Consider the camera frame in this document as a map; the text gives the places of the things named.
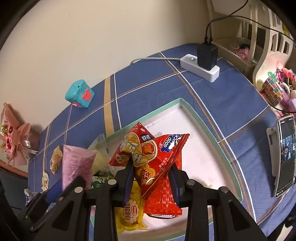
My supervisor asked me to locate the blue checked tablecloth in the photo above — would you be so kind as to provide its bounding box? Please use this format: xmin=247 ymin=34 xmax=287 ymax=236
xmin=28 ymin=44 xmax=295 ymax=235

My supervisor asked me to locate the clear-wrapped round bread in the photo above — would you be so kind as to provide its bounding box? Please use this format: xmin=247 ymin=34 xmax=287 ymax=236
xmin=88 ymin=133 xmax=116 ymax=176

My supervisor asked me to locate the black charger plug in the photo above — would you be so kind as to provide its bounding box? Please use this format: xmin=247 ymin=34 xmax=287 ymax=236
xmin=197 ymin=41 xmax=218 ymax=71

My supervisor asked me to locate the yellow soft bread packet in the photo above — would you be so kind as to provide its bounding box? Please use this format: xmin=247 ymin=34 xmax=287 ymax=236
xmin=115 ymin=180 xmax=147 ymax=234

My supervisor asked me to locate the red patterned snack packet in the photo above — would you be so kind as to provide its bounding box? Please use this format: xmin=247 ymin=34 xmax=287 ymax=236
xmin=143 ymin=150 xmax=183 ymax=217

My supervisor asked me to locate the teal toy house box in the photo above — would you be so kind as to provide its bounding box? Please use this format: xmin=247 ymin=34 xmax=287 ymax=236
xmin=65 ymin=79 xmax=95 ymax=108

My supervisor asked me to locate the cream plastic shelf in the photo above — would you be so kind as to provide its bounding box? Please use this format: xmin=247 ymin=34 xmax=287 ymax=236
xmin=207 ymin=1 xmax=294 ymax=90

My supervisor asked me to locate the white tray with green rim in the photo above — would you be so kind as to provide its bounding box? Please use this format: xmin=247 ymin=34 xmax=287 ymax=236
xmin=118 ymin=98 xmax=243 ymax=240

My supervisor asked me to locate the smartphone on stand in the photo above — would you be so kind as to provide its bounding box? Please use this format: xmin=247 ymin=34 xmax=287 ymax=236
xmin=274 ymin=115 xmax=295 ymax=198

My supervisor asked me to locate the white power strip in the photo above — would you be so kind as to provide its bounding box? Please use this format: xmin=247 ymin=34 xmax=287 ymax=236
xmin=180 ymin=54 xmax=220 ymax=82

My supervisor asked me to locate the black charger cable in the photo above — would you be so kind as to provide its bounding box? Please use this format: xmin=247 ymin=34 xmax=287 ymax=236
xmin=204 ymin=0 xmax=296 ymax=114

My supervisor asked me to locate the red chip snack packet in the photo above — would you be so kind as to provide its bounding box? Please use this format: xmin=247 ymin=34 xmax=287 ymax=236
xmin=109 ymin=122 xmax=189 ymax=200

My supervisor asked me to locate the pink snack packet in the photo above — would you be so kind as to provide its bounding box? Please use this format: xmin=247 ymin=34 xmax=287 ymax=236
xmin=62 ymin=145 xmax=96 ymax=190

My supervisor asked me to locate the pink flower bouquet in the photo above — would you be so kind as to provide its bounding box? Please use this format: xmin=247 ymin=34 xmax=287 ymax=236
xmin=1 ymin=103 xmax=40 ymax=167

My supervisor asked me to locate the small white floral packet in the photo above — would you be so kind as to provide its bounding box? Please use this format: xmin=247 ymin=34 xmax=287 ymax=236
xmin=41 ymin=171 xmax=49 ymax=192

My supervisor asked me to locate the colourful cube toy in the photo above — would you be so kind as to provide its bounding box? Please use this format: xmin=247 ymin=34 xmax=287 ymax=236
xmin=262 ymin=77 xmax=285 ymax=106

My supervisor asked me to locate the silver-green small packet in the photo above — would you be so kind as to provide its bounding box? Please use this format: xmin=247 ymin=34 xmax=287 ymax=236
xmin=24 ymin=188 xmax=34 ymax=205

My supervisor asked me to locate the orange-white snack packet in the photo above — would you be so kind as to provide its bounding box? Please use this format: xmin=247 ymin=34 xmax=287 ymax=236
xmin=50 ymin=146 xmax=63 ymax=174

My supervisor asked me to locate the green-white biscuit packet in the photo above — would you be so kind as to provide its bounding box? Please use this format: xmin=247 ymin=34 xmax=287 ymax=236
xmin=91 ymin=175 xmax=114 ymax=188

